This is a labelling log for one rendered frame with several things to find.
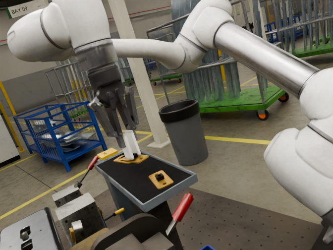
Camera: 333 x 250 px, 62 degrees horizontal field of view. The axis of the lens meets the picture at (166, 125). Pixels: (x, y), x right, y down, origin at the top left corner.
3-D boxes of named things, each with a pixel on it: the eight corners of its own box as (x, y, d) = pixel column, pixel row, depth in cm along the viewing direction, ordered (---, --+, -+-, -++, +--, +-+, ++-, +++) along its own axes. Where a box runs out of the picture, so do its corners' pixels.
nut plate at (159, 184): (148, 177, 68) (146, 172, 67) (162, 170, 69) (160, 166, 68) (158, 190, 60) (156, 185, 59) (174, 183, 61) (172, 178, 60)
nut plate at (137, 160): (119, 160, 75) (118, 156, 74) (130, 154, 77) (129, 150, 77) (138, 163, 69) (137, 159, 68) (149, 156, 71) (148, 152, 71)
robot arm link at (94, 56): (67, 52, 65) (77, 77, 67) (85, 44, 59) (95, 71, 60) (99, 44, 71) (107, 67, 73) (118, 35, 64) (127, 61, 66)
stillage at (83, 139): (44, 163, 545) (23, 118, 520) (80, 145, 593) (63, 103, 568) (67, 171, 455) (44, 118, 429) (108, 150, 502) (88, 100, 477)
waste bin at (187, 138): (167, 165, 362) (149, 113, 343) (192, 148, 391) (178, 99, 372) (194, 170, 323) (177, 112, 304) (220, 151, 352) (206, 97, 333)
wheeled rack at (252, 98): (173, 125, 530) (143, 31, 483) (202, 106, 596) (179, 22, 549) (269, 122, 395) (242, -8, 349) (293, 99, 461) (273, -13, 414)
